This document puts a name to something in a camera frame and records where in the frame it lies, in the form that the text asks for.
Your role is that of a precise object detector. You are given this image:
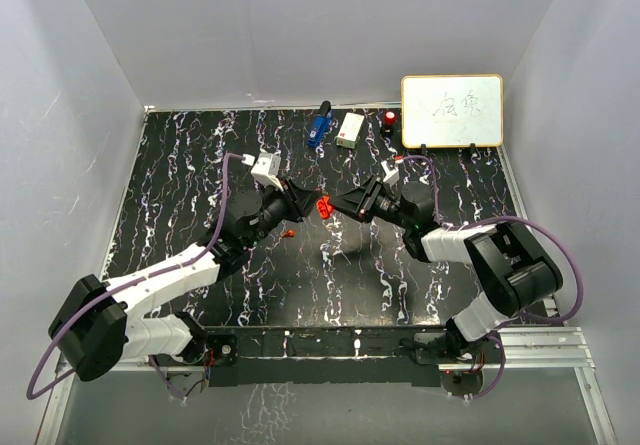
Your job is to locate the red cap black bottle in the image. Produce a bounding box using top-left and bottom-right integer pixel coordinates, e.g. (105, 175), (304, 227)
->
(381, 110), (397, 135)

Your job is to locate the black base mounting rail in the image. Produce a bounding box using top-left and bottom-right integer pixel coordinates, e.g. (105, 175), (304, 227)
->
(149, 325), (506, 389)

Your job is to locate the white rectangular box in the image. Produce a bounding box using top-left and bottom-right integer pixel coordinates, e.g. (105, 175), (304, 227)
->
(336, 112), (364, 149)

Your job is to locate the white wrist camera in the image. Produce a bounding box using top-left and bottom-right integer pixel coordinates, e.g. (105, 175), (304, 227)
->
(381, 157), (403, 187)
(242, 152), (283, 190)

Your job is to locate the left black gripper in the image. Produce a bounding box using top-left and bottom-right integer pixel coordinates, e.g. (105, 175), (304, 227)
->
(243, 176), (320, 249)

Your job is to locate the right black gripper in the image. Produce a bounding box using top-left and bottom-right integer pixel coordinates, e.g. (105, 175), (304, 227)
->
(329, 175), (413, 230)

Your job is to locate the white dry-erase board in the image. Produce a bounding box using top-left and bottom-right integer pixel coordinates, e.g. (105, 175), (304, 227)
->
(401, 74), (504, 149)

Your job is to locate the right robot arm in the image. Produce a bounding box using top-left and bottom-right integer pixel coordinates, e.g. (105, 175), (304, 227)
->
(327, 177), (563, 362)

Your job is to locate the red round case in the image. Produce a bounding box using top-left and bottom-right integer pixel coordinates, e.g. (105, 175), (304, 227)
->
(316, 196), (334, 220)

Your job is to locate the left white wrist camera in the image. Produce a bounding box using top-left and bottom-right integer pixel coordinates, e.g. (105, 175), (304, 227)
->
(242, 152), (283, 190)

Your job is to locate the blue stapler tool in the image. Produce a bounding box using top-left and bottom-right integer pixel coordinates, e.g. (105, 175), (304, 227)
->
(307, 100), (333, 148)

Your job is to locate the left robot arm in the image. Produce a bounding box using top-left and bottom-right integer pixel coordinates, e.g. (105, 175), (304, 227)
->
(48, 180), (321, 381)

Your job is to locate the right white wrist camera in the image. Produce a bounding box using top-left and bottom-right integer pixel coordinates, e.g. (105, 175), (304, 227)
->
(381, 157), (403, 187)

